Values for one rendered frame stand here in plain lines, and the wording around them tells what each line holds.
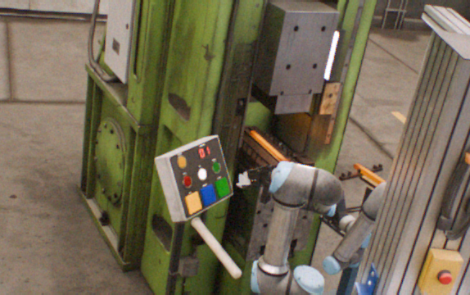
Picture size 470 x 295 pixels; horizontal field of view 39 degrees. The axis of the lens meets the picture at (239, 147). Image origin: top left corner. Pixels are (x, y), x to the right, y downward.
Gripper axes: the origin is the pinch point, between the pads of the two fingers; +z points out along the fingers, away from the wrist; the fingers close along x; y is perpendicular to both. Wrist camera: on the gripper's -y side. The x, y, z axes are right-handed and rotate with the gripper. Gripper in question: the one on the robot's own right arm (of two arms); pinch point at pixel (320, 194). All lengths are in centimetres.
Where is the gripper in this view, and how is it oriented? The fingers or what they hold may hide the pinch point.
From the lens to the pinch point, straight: 307.3
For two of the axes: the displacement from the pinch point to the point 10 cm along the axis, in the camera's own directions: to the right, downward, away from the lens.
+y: -1.6, 8.8, 4.4
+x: 8.6, -0.9, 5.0
